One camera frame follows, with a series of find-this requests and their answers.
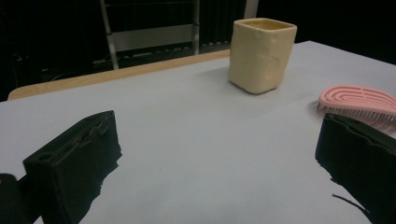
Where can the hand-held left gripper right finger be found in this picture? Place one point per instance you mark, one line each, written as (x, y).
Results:
(361, 161)

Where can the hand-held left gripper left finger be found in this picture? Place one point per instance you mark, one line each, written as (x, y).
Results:
(74, 161)

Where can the pink hairbrush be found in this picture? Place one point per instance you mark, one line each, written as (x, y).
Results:
(358, 99)

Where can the cream square cup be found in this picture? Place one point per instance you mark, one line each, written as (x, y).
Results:
(260, 56)

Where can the grey metal stand frame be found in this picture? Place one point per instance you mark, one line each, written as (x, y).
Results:
(152, 37)

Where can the white metal post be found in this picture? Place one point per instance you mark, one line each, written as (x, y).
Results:
(251, 8)

